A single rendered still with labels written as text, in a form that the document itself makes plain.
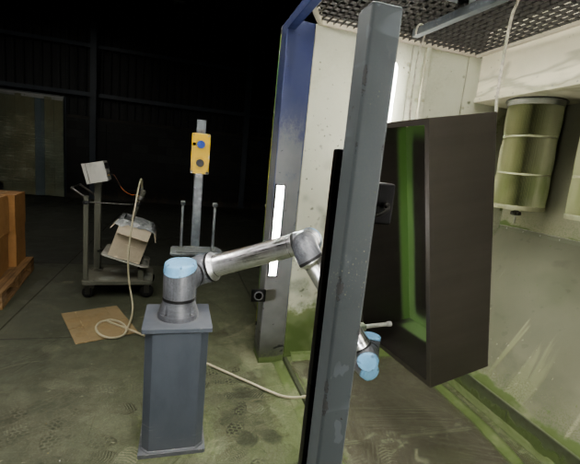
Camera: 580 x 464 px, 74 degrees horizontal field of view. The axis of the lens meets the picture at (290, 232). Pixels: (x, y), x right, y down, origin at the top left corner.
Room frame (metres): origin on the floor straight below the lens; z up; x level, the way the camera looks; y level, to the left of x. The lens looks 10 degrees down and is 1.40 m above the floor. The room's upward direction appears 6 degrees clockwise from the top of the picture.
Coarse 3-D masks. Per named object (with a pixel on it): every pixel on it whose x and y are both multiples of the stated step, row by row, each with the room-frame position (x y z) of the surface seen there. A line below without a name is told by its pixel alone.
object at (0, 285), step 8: (24, 264) 3.78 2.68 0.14; (32, 264) 4.04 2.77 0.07; (8, 272) 3.52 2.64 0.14; (16, 272) 3.54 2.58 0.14; (24, 272) 3.91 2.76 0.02; (0, 280) 3.28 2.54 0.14; (8, 280) 3.30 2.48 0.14; (16, 280) 3.46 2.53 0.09; (24, 280) 3.68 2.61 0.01; (0, 288) 3.09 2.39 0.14; (8, 288) 3.41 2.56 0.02; (16, 288) 3.42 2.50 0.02; (0, 296) 2.99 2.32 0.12; (8, 296) 3.22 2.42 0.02; (0, 304) 2.99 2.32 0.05
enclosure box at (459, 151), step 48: (432, 144) 1.55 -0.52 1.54; (480, 144) 1.65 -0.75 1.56; (432, 192) 1.57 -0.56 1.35; (480, 192) 1.66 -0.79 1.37; (384, 240) 2.21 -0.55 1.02; (432, 240) 1.58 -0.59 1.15; (480, 240) 1.68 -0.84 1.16; (384, 288) 2.23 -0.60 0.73; (432, 288) 1.60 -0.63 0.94; (480, 288) 1.71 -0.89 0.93; (384, 336) 2.12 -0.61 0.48; (432, 336) 1.62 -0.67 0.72; (480, 336) 1.73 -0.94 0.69; (432, 384) 1.64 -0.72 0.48
